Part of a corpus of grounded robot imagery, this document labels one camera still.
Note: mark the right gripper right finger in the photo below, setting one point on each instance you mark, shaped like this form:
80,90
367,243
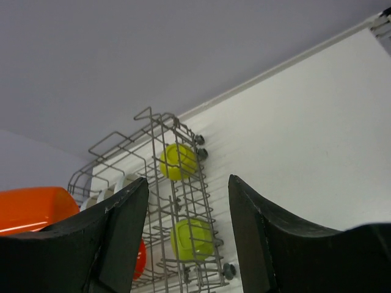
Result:
279,251

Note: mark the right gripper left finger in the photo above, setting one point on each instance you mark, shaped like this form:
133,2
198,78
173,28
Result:
93,251

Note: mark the orange round plastic bowl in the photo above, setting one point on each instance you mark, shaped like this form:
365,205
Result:
140,261

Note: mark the white round bowl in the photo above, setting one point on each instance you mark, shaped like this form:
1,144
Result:
89,202
124,181
105,194

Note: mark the orange square plastic bowl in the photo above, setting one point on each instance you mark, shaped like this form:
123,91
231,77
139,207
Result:
33,208

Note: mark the white square bowl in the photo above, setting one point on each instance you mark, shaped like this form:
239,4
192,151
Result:
192,240

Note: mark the grey wire dish rack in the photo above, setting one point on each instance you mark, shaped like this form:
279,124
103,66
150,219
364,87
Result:
119,154

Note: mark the green plastic bowl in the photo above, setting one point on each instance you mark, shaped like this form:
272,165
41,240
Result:
178,162

